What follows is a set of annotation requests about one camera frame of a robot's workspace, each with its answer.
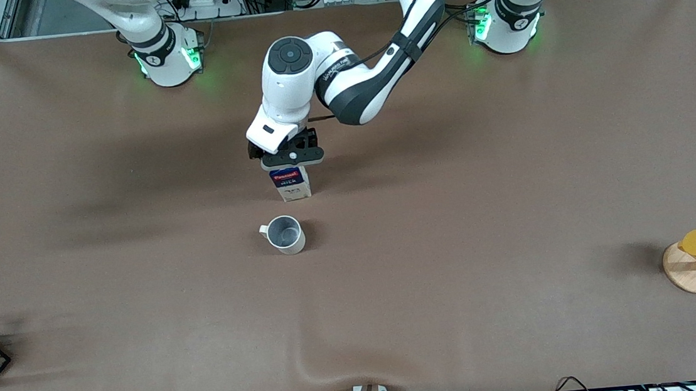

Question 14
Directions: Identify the blue white milk carton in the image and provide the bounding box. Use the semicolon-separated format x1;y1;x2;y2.
267;164;313;204

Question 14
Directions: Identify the grey ceramic cup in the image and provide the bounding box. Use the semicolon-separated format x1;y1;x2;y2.
257;213;308;259

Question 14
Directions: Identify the brown table cover sheet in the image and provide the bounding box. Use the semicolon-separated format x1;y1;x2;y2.
0;0;696;391

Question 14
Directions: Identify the white power strip with plugs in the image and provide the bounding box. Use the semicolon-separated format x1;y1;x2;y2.
170;0;246;23

